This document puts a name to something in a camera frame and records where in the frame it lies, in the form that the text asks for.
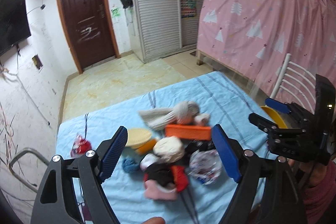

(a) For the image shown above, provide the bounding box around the red cartoon plastic bag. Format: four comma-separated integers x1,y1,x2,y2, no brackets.
70,135,92,158

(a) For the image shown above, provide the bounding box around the grey knitted sock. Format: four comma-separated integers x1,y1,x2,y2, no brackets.
138,101,200,131

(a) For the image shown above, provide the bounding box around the red white wristband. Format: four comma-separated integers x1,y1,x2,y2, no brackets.
170,165,189,193

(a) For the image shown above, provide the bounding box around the pink sleeve forearm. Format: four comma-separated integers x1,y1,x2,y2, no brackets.
302,161,335,223

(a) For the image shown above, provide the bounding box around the person's right hand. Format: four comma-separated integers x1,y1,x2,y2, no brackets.
288,159,329,189

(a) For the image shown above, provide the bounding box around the yellow bin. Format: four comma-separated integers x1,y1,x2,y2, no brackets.
261,106,288,128

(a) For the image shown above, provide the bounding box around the white metal chair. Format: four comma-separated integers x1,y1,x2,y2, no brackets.
269,53,316,113

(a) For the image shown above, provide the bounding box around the pink small sock roll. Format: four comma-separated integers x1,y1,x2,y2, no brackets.
194,113,210,127

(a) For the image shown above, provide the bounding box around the crumpled white patterned wrapper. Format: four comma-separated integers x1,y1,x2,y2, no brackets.
189,149,223,185

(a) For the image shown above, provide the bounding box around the orange rectangular box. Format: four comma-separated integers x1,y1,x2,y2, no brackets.
165,124,211,141

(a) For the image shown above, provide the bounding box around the cream sock ball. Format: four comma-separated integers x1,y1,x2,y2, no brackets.
153,136,185,163

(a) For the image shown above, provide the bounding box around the cream oval brush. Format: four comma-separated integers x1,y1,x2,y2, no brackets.
125,128,152,148

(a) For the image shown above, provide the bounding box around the pink black sock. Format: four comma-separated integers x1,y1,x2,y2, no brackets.
139,153,178,201

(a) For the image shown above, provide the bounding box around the orange tube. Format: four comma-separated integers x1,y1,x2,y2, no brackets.
135,139,157,155

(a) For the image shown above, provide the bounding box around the pink tree-pattern curtain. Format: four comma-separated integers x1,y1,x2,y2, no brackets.
197,0,335,96

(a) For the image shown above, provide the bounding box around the dark brown wooden door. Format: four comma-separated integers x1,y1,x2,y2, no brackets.
56,0,120,74

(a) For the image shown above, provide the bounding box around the grey metal frame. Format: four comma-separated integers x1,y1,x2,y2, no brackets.
9,147,50,193

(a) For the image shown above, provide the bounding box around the wooden bed frame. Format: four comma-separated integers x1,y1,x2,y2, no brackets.
195,50,253,83

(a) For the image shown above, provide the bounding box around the black wall television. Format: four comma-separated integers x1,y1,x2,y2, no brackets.
0,0,31,55

